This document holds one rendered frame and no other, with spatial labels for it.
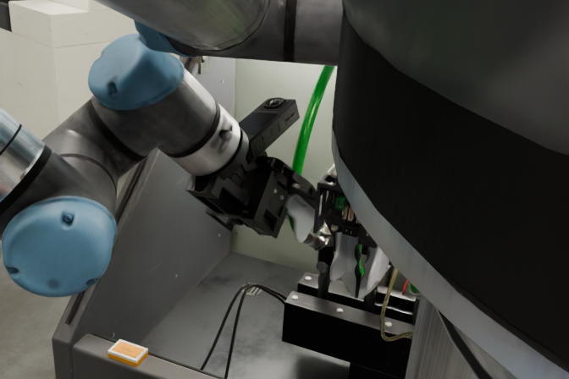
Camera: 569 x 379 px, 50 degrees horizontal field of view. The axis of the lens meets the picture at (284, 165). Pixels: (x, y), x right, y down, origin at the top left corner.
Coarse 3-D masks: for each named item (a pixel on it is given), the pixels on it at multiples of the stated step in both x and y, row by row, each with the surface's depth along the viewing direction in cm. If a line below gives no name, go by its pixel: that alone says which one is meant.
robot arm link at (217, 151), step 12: (228, 120) 62; (216, 132) 60; (228, 132) 61; (216, 144) 61; (228, 144) 62; (192, 156) 60; (204, 156) 61; (216, 156) 61; (228, 156) 62; (192, 168) 62; (204, 168) 62; (216, 168) 62
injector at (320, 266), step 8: (320, 232) 98; (328, 248) 98; (320, 256) 99; (328, 256) 99; (320, 264) 98; (328, 264) 99; (320, 272) 101; (328, 272) 101; (320, 280) 101; (328, 280) 101; (320, 288) 102; (328, 288) 102; (320, 296) 102
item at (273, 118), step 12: (264, 108) 74; (276, 108) 73; (288, 108) 73; (252, 120) 72; (264, 120) 71; (276, 120) 71; (288, 120) 73; (252, 132) 69; (264, 132) 69; (276, 132) 71; (252, 144) 67; (264, 144) 69; (252, 156) 68
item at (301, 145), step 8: (328, 72) 80; (320, 80) 79; (328, 80) 80; (320, 88) 79; (312, 96) 78; (320, 96) 78; (312, 104) 78; (312, 112) 77; (304, 120) 77; (312, 120) 77; (304, 128) 77; (304, 136) 77; (296, 144) 77; (304, 144) 77; (296, 152) 77; (304, 152) 77; (296, 160) 77; (296, 168) 77
